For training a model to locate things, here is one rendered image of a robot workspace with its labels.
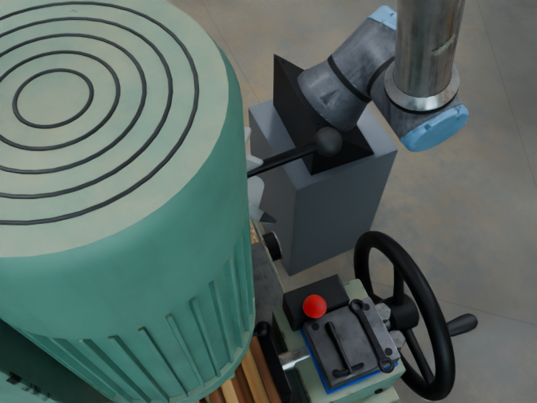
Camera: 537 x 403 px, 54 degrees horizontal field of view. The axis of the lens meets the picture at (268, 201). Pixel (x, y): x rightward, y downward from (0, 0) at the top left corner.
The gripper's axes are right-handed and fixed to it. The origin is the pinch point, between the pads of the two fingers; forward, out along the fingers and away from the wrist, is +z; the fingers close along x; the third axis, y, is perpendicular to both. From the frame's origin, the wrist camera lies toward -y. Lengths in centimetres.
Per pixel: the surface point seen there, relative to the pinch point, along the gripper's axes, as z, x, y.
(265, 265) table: -1.9, 19.1, -2.0
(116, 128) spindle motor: 6.1, -38.9, -16.4
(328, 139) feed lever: 4.9, -6.7, 7.3
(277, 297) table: 2.1, 19.1, -5.7
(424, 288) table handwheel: 21.1, 16.1, 3.9
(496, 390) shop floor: 52, 116, 22
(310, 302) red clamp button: 9.2, 7.0, -7.5
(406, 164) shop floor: -2, 118, 88
